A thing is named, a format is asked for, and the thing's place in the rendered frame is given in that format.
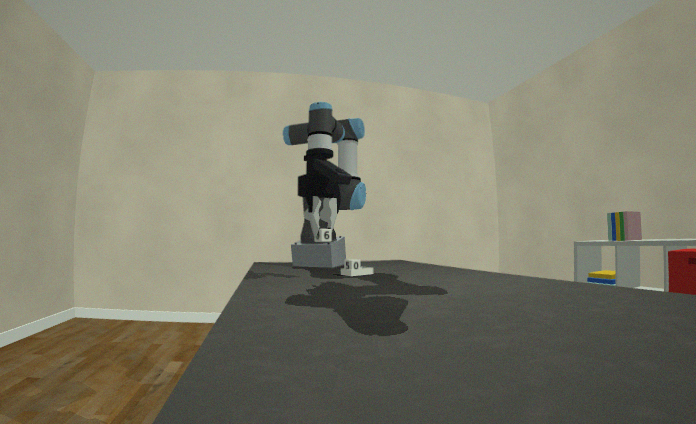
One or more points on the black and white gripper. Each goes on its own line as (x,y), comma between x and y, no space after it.
(321,187)

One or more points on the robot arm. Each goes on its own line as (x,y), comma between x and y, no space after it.
(322,131)

